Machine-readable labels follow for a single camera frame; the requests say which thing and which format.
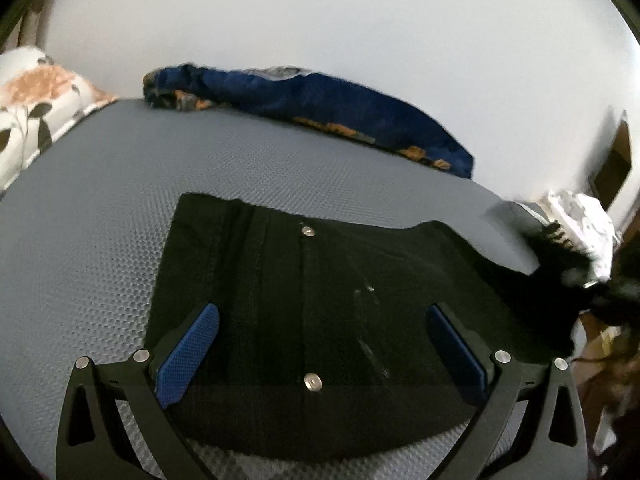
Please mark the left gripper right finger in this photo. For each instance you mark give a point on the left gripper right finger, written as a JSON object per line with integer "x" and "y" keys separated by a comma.
{"x": 528, "y": 422}

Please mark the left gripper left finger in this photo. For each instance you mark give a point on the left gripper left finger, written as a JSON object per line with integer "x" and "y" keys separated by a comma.
{"x": 92, "y": 439}

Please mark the black pants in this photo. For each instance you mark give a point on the black pants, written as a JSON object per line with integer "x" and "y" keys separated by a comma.
{"x": 322, "y": 351}

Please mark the white patterned cloth pile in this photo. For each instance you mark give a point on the white patterned cloth pile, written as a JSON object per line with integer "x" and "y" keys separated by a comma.
{"x": 581, "y": 223}

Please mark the grey mesh mattress cover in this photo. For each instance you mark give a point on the grey mesh mattress cover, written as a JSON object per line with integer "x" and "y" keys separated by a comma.
{"x": 83, "y": 229}

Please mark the white floral pillow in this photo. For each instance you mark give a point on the white floral pillow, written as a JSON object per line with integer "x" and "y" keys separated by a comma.
{"x": 40, "y": 102}

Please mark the blue floral blanket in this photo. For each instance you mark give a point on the blue floral blanket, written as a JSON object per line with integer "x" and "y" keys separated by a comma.
{"x": 314, "y": 100}

